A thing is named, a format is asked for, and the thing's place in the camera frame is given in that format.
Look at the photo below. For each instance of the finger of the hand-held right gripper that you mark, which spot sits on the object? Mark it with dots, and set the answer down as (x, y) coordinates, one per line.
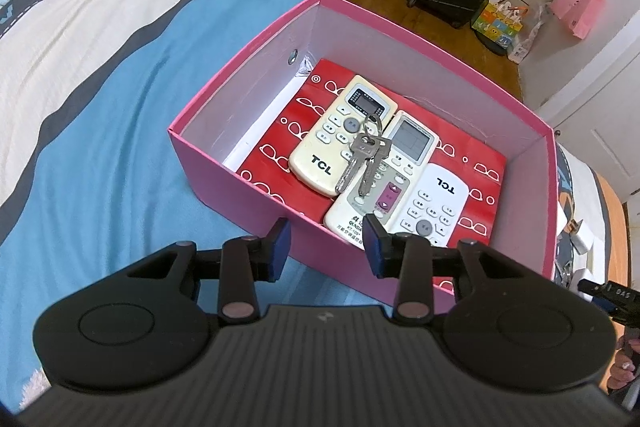
(607, 293)

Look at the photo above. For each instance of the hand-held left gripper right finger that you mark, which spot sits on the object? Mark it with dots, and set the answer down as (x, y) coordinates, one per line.
(375, 253)

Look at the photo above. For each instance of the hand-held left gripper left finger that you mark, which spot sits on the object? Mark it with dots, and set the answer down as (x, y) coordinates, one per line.
(280, 253)

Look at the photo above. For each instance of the pink cardboard box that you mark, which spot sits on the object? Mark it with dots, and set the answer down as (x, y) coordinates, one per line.
(240, 187)

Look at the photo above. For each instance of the white remote with small display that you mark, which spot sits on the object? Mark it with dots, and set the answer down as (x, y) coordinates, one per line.
(440, 197)

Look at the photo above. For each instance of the bunch of metal keys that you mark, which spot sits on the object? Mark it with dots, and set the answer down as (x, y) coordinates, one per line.
(370, 152)

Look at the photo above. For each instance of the cream remote with grey display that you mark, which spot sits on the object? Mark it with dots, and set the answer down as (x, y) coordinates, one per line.
(315, 157)

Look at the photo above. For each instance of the cream remote with purple buttons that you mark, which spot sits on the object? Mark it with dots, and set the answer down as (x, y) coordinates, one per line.
(410, 142)

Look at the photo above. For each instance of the person's right hand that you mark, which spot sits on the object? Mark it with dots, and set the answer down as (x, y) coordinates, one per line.
(621, 369)

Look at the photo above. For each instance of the white charger with grey print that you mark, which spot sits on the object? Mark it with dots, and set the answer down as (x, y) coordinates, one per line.
(581, 239)

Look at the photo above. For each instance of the red printed flat box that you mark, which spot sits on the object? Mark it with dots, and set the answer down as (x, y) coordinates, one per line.
(305, 104)

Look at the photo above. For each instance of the white door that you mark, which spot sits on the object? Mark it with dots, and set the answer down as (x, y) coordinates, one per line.
(600, 97)

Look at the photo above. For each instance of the white plastic bag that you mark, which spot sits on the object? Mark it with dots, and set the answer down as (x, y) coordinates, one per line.
(525, 44)

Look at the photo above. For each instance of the colourful gift bag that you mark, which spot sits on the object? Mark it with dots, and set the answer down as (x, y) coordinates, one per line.
(495, 24)

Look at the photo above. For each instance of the pink paper bag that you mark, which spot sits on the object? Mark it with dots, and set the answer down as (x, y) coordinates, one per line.
(580, 7)

